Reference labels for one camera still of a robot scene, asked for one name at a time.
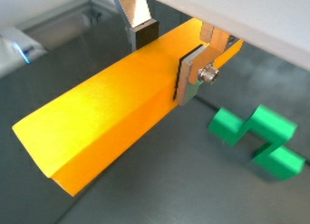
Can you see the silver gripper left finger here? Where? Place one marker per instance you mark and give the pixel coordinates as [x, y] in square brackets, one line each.
[141, 26]

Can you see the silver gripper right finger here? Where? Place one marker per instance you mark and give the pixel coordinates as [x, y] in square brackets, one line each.
[196, 68]

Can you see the yellow long block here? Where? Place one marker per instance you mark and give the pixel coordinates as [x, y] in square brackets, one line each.
[78, 134]

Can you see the green stepped block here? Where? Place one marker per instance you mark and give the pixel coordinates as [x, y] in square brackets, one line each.
[275, 129]

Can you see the aluminium frame profile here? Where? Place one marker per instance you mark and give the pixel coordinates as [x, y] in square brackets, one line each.
[67, 21]

